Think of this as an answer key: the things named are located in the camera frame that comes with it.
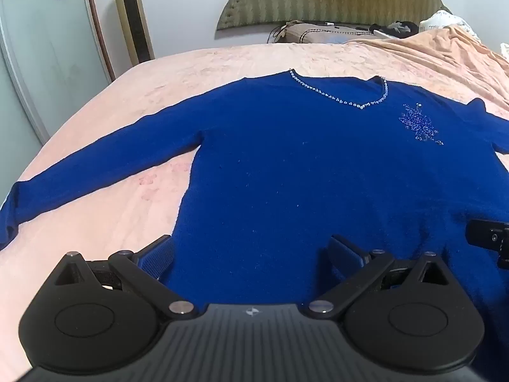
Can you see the frosted glass flowered sliding door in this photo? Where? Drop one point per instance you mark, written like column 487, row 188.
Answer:
column 43, row 47

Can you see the orange blanket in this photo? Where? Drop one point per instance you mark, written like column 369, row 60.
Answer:
column 437, row 55

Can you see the gold tower fan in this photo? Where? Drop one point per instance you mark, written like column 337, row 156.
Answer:
column 133, row 16

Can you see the white printed pillow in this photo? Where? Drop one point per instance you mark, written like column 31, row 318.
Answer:
column 445, row 20

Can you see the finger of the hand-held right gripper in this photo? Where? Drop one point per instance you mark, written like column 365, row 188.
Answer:
column 485, row 232

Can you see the black clothes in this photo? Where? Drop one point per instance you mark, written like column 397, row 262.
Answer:
column 395, row 28

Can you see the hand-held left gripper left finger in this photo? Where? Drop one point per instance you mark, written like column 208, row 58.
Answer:
column 159, row 258

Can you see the brown pillow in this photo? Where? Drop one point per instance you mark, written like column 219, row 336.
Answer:
column 310, row 34

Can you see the bed with pink sheet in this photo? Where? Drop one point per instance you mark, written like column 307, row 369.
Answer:
column 131, row 99

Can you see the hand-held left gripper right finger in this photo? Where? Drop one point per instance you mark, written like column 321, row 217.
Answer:
column 345, row 254

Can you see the white quilt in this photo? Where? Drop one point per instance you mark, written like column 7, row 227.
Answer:
column 505, row 49

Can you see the white power strip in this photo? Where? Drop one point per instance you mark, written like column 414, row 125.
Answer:
column 330, row 24

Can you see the blue beaded knit sweater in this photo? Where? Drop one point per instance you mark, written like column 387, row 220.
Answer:
column 298, row 167

